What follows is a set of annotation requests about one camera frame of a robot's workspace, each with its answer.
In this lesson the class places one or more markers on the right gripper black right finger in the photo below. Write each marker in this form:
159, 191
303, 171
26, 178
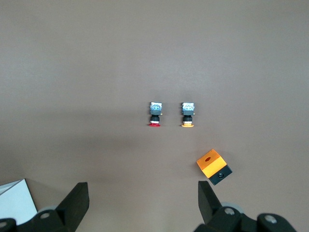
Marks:
212, 215

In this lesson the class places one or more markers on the white drawer cabinet housing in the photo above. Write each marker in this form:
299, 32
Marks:
14, 200

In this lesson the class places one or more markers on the brown table mat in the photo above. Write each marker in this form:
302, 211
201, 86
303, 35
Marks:
144, 60

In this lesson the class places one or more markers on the yellow push button switch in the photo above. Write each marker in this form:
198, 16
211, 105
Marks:
187, 113

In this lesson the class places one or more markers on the red push button switch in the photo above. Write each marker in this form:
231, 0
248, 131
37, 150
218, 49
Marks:
155, 113

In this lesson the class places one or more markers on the orange black switch box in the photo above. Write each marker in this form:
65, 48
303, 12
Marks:
210, 164

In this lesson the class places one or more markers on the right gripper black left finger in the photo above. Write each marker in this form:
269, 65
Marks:
72, 212

